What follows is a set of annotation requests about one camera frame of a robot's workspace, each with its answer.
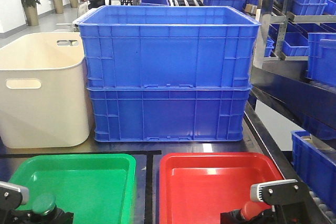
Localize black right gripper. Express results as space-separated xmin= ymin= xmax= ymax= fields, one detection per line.
xmin=220 ymin=179 xmax=326 ymax=223

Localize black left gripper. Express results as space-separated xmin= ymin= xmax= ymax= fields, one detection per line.
xmin=1 ymin=182 xmax=74 ymax=223

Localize green round push button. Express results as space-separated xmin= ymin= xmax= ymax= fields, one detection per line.
xmin=32 ymin=193 xmax=56 ymax=216

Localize red round push button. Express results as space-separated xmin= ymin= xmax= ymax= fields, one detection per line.
xmin=240 ymin=201 xmax=270 ymax=221

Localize blue bin lower right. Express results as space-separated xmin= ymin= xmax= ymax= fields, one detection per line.
xmin=291 ymin=131 xmax=335 ymax=211

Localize green plastic tray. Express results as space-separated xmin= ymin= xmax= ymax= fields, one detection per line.
xmin=9 ymin=154 xmax=137 ymax=223

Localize white plastic basket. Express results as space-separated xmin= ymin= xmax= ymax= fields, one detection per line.
xmin=1 ymin=32 xmax=93 ymax=148

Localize red plastic tray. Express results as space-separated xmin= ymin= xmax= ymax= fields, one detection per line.
xmin=159 ymin=152 xmax=283 ymax=223

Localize lower stacked blue crate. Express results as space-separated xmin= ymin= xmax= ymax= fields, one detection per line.
xmin=88 ymin=86 xmax=251 ymax=142

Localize stacked blue crate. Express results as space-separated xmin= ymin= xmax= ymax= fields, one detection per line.
xmin=78 ymin=6 xmax=260 ymax=88
xmin=88 ymin=86 xmax=251 ymax=142

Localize upper stacked blue crate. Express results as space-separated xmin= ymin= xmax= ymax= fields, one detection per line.
xmin=78 ymin=6 xmax=260 ymax=88

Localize potted plant gold planter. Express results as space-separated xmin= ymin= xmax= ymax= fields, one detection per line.
xmin=21 ymin=0 xmax=40 ymax=26

